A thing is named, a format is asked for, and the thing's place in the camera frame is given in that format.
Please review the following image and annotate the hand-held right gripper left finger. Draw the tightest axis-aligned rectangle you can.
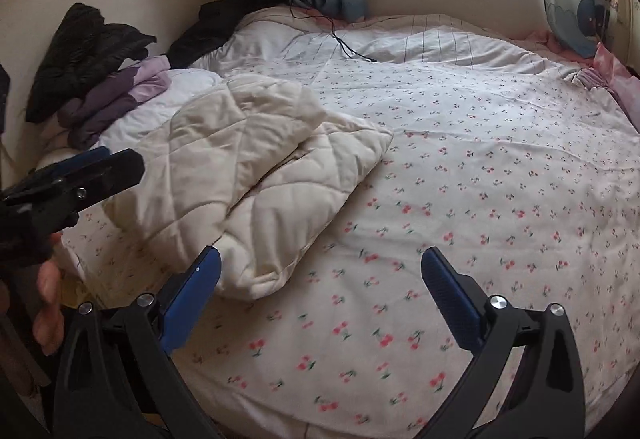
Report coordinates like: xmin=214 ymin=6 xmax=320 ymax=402
xmin=52 ymin=245 xmax=223 ymax=439

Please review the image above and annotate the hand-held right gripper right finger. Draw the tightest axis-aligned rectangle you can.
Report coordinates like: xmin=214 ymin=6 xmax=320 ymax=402
xmin=420 ymin=246 xmax=587 ymax=439

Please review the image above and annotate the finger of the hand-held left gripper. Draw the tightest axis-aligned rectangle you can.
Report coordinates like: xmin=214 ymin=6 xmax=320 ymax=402
xmin=0 ymin=146 xmax=112 ymax=201
xmin=5 ymin=148 xmax=147 ymax=233

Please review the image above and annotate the cream quilted jacket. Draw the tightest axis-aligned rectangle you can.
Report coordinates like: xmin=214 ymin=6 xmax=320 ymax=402
xmin=100 ymin=73 xmax=396 ymax=302

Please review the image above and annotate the person's left hand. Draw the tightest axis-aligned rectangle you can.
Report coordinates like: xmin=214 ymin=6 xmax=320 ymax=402
xmin=31 ymin=230 xmax=67 ymax=358

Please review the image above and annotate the purple jacket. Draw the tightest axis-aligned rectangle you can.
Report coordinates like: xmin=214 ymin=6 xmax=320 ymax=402
xmin=57 ymin=55 xmax=173 ymax=151

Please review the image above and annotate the black puffer jacket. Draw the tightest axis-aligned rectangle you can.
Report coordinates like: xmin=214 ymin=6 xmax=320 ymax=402
xmin=25 ymin=2 xmax=158 ymax=122

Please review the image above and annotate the bed with cherry print cover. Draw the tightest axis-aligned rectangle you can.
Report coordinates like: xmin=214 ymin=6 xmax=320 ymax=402
xmin=35 ymin=4 xmax=640 ymax=439

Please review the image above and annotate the black clothing heap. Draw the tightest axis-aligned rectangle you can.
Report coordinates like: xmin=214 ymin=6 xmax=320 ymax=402
xmin=165 ymin=0 xmax=293 ymax=70

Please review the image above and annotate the pink ruffled pillow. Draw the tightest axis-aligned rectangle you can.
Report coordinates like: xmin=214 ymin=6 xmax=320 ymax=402
xmin=520 ymin=30 xmax=640 ymax=135

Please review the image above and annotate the black charger cable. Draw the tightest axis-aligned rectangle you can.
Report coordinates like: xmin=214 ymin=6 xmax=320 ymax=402
xmin=275 ymin=0 xmax=381 ymax=62

